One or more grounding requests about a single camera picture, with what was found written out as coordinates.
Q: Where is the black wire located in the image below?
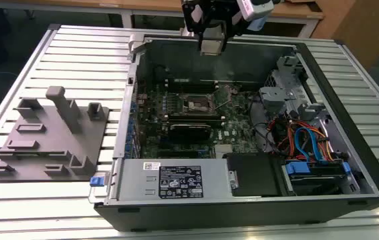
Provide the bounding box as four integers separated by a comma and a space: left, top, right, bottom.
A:
247, 94, 276, 153

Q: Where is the black graphics card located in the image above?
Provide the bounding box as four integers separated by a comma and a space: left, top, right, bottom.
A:
168, 123, 212, 141

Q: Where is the silver CPU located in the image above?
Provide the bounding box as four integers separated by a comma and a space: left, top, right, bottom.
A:
198, 38, 225, 57

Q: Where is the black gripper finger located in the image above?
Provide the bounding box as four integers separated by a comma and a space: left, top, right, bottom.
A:
196, 23, 206, 53
221, 19, 232, 54

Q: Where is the orange yellow wire bundle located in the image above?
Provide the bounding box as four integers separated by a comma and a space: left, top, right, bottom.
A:
287, 119, 341, 162

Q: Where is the green motherboard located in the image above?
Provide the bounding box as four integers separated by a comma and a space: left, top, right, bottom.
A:
134, 82, 268, 160

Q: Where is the metal drive cage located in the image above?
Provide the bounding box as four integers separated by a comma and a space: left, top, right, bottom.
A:
257, 56, 332, 126

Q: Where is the black PC case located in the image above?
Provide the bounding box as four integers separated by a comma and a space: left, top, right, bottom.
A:
93, 33, 379, 232

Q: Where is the small silver heat sink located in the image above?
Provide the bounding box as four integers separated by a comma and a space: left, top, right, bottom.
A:
213, 143, 236, 154

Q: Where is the silver power supply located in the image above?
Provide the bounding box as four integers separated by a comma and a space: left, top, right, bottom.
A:
104, 157, 233, 201

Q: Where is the CPU socket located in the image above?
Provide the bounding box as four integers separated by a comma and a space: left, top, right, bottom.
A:
180, 92, 220, 116

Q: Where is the wooden desk white frame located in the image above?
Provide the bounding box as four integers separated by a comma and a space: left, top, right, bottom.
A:
0, 0, 325, 38

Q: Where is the black plastic shroud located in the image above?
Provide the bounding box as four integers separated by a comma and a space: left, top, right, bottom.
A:
224, 152, 292, 197

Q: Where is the blue disk carrier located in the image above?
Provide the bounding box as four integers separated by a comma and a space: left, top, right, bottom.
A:
281, 161, 352, 196

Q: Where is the wooden cabinet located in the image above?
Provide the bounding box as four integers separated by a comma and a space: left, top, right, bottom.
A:
311, 0, 379, 70

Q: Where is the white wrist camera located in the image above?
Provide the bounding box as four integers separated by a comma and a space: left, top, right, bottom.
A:
235, 0, 273, 21

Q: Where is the blue plastic latch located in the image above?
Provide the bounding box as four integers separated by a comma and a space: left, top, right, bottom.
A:
88, 176, 105, 188

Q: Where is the blue wire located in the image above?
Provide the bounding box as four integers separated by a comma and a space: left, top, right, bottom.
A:
293, 127, 327, 163

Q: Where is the grey parts rack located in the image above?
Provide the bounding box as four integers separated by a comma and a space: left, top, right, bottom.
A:
0, 85, 110, 181

